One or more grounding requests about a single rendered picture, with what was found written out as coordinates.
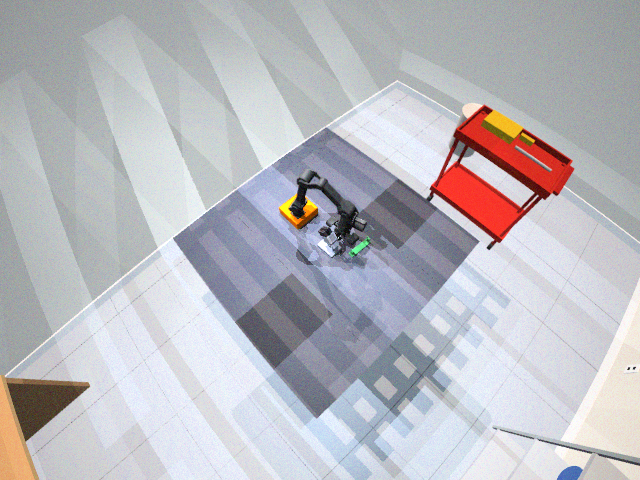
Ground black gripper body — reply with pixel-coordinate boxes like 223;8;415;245
326;216;359;245

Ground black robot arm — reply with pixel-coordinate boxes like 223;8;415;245
288;169;367;232

